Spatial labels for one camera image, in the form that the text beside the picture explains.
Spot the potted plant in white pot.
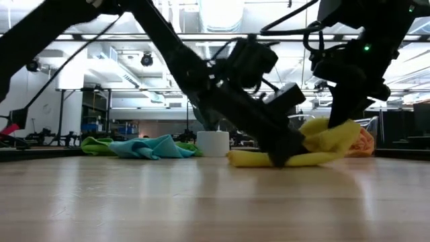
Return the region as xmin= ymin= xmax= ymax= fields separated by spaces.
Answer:
xmin=193 ymin=100 xmax=232 ymax=158

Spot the black overhead light bar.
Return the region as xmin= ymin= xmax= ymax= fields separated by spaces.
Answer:
xmin=0 ymin=32 xmax=430 ymax=43

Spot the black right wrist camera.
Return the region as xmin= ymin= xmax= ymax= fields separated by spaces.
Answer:
xmin=311 ymin=59 xmax=357 ymax=87

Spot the thin hanging black cable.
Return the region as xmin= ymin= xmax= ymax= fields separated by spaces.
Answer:
xmin=296 ymin=0 xmax=308 ymax=112

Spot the black shelving unit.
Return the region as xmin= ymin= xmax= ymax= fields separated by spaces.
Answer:
xmin=80 ymin=87 xmax=112 ymax=132

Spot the small black tilted monitor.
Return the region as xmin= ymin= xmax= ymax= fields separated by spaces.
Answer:
xmin=9 ymin=107 xmax=30 ymax=130

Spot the blue microfiber towel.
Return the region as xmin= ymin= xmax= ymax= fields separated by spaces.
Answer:
xmin=107 ymin=134 xmax=196 ymax=161

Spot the clear plastic basket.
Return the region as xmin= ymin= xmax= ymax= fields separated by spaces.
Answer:
xmin=287 ymin=114 xmax=380 ymax=159

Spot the silver ventilation duct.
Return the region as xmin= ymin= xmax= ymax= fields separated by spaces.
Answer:
xmin=198 ymin=0 xmax=245 ymax=33

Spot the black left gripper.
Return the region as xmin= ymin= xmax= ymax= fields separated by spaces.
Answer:
xmin=187 ymin=79 xmax=308 ymax=168

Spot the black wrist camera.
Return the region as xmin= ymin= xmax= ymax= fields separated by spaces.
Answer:
xmin=265 ymin=82 xmax=307 ymax=114
xmin=311 ymin=59 xmax=357 ymax=87

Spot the yellow microfiber towel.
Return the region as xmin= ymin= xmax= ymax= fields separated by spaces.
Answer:
xmin=226 ymin=117 xmax=362 ymax=168

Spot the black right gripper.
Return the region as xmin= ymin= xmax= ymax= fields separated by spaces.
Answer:
xmin=327 ymin=36 xmax=400 ymax=128

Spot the black background equipment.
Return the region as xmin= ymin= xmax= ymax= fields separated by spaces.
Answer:
xmin=25 ymin=126 xmax=81 ymax=147

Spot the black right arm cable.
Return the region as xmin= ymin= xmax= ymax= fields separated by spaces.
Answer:
xmin=259 ymin=0 xmax=337 ymax=54

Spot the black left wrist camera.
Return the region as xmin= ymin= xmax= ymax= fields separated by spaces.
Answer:
xmin=265 ymin=82 xmax=307 ymax=114

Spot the orange microfiber towel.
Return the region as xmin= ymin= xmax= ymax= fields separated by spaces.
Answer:
xmin=344 ymin=126 xmax=376 ymax=158

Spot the red flat object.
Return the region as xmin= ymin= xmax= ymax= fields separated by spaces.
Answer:
xmin=0 ymin=123 xmax=21 ymax=136

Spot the green microfiber towel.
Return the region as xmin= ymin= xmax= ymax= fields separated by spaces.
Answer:
xmin=80 ymin=136 xmax=204 ymax=157

